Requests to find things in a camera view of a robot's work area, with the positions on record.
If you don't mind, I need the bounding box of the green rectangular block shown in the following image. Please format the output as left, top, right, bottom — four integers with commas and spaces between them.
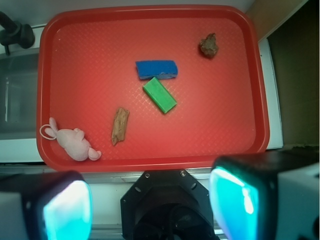
142, 77, 177, 114

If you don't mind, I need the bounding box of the brown rock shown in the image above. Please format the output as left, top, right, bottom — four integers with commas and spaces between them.
198, 33, 219, 59

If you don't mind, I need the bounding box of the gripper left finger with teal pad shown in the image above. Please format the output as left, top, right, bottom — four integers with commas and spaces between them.
0, 171, 93, 240

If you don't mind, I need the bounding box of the steel sink basin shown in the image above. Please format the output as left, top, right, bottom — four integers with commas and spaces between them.
0, 48, 39, 140

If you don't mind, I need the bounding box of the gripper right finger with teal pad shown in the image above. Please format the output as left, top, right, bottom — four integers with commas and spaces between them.
209, 149, 320, 240

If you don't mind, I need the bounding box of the blue sponge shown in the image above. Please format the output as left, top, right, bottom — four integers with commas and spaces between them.
135, 60, 178, 80

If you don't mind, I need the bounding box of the red plastic tray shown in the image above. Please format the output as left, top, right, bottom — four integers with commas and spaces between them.
36, 5, 270, 172

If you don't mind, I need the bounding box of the pink plush bunny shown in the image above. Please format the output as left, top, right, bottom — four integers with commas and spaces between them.
39, 117, 102, 162

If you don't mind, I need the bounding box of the brown wood piece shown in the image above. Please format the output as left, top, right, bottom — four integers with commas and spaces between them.
111, 107, 130, 146

